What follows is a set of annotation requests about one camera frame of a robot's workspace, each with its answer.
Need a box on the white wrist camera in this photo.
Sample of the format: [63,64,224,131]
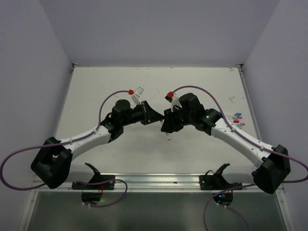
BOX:
[131,87,144,105]
[165,91,181,112]

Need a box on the left controller box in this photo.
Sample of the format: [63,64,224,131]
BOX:
[81,192,105,207]

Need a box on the light blue capped marker pen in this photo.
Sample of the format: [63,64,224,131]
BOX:
[235,123,245,127]

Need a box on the aluminium mounting rail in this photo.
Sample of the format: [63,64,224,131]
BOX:
[30,172,284,193]

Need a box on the orange marker pen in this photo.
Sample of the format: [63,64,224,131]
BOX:
[160,120,171,141]

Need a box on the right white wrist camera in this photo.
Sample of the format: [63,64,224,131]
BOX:
[165,91,181,112]

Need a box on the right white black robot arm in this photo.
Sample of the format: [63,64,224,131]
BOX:
[161,92,291,194]

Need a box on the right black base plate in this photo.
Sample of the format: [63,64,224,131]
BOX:
[199,170,242,190]

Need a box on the controller box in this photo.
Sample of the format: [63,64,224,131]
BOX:
[81,192,105,207]
[213,192,233,206]

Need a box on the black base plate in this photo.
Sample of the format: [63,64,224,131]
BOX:
[72,175,115,190]
[199,170,242,190]

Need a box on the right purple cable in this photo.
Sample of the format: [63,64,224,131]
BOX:
[202,85,308,231]

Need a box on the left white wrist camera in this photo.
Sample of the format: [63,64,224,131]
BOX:
[131,87,144,105]

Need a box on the right controller box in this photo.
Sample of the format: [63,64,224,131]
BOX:
[213,192,233,206]

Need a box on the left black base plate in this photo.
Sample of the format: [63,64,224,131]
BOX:
[72,175,115,190]

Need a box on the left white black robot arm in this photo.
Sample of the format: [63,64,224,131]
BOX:
[31,100,164,189]

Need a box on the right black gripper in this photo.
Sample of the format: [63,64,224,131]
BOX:
[161,105,194,132]

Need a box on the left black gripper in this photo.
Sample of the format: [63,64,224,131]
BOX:
[121,100,164,127]

